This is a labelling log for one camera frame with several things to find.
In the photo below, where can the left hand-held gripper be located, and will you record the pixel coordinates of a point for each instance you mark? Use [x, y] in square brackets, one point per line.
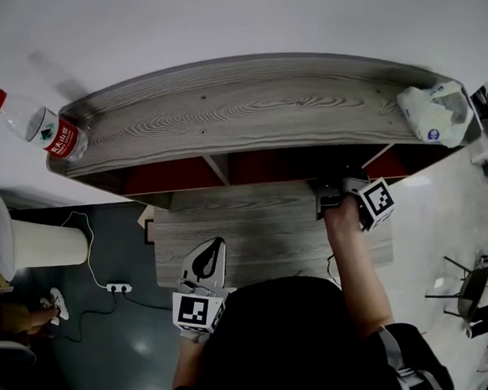
[195, 310]

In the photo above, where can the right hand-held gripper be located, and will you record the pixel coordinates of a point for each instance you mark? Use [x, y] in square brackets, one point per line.
[378, 201]

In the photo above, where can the grey wood-grain shelf unit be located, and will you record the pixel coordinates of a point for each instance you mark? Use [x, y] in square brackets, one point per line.
[240, 108]

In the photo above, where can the person's left forearm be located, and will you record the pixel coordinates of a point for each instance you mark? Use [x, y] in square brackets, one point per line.
[190, 366]

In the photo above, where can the person's right forearm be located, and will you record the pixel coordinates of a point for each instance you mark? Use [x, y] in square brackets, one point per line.
[361, 286]

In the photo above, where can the grey wood-grain tabletop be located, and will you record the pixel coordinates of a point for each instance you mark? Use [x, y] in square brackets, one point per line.
[258, 240]

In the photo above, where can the person's right hand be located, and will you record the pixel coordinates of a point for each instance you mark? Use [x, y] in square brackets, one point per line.
[345, 216]

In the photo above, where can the person's left hand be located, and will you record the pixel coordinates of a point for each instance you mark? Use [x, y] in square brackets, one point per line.
[193, 335]

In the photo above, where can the white power strip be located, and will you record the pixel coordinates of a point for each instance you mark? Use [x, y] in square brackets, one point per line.
[120, 287]

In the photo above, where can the white plastic bag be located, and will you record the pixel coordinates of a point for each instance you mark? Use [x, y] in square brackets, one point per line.
[424, 110]

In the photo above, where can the person's black top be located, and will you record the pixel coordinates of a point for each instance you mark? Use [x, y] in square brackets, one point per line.
[289, 347]

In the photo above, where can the black metal-legged chair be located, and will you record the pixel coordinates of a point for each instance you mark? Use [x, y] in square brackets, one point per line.
[477, 288]

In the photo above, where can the clear red-label water bottle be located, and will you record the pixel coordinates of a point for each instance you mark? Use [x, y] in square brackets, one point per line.
[51, 133]

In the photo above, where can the small wooden stand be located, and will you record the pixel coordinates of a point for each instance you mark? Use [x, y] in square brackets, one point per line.
[0, 285]

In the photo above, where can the curved white chair base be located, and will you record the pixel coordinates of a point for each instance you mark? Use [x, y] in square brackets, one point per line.
[13, 351]

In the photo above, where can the white ribbed pedestal table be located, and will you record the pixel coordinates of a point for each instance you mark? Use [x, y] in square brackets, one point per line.
[49, 245]

